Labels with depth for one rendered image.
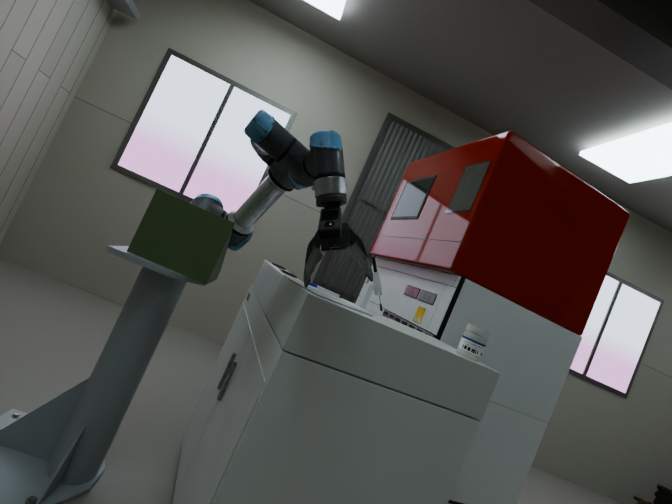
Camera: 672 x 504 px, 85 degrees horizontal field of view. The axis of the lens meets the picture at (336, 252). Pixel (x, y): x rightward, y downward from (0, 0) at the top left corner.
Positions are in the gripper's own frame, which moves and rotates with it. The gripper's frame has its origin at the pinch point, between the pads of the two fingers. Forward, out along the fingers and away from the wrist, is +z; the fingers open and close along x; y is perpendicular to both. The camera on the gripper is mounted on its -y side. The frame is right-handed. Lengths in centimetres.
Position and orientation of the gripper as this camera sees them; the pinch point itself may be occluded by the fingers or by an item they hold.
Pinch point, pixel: (338, 285)
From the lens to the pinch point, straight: 82.1
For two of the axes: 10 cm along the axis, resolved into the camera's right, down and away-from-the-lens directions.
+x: -9.9, 0.9, 0.4
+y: 0.5, 0.6, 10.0
